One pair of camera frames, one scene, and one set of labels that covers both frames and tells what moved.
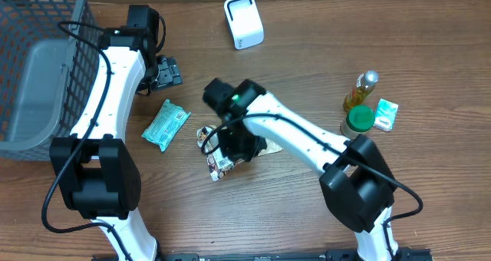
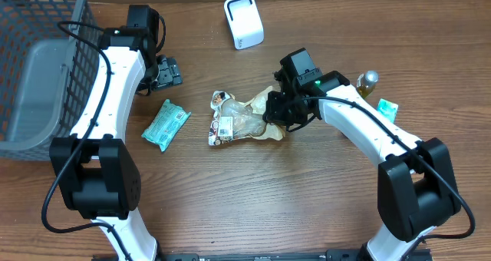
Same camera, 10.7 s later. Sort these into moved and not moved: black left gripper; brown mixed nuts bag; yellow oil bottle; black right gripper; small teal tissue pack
Moved: black right gripper; brown mixed nuts bag
Not moved: black left gripper; small teal tissue pack; yellow oil bottle
